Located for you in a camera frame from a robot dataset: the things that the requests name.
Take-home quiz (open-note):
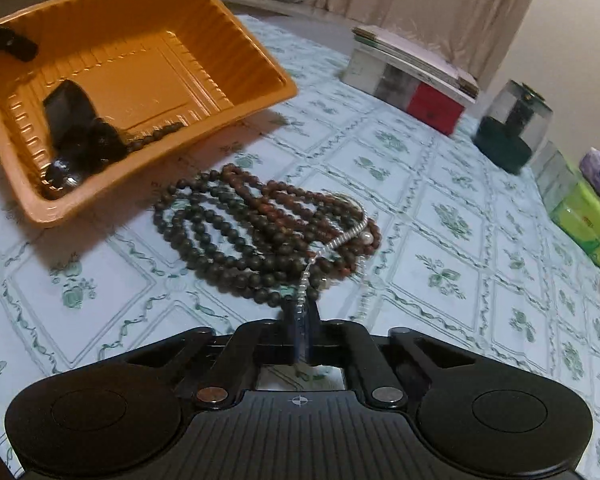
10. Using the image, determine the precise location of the orange plastic tray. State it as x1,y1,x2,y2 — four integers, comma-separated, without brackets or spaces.
0,0,300,230

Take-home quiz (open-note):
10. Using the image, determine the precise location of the small brown bead bracelet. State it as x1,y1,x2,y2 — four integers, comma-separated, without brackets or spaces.
124,121,187,155

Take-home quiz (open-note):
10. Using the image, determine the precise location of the black bangle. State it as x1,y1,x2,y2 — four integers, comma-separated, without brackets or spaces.
42,118,132,195

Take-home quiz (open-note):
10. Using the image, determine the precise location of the green tissue pack bundle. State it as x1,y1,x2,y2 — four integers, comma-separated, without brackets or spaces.
550,177,600,274

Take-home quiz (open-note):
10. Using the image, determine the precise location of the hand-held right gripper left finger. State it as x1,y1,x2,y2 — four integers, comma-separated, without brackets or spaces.
100,310,302,409

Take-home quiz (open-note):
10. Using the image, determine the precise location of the dark green glass jar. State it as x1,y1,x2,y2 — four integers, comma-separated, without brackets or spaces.
473,80,554,176

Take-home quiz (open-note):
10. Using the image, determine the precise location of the white red boxed book set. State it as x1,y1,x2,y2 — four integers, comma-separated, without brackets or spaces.
342,40,467,137

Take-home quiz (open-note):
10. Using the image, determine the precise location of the black jewelry box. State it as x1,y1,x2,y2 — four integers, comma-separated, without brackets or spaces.
43,79,102,153

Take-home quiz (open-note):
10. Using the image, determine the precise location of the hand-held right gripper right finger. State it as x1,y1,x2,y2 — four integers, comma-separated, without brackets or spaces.
302,307,486,409

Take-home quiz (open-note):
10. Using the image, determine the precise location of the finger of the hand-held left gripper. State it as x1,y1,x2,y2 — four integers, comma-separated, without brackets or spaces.
0,7,40,61

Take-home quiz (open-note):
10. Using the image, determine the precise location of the white bead bracelet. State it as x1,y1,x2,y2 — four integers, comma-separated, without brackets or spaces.
292,205,376,328

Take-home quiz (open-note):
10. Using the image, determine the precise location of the dark bead necklace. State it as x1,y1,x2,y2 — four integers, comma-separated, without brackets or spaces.
152,162,331,307

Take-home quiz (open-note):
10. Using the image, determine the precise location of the floral tablecloth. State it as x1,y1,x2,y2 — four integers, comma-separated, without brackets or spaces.
0,10,600,480

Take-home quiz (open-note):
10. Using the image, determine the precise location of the beige curtain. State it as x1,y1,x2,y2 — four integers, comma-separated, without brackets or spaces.
305,0,552,92

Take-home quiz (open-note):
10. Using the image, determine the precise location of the pale green white box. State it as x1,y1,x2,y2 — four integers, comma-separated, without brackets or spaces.
532,141,579,207

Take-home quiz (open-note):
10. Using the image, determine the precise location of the reddish brown bead necklace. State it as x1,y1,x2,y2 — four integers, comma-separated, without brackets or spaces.
220,162,384,279

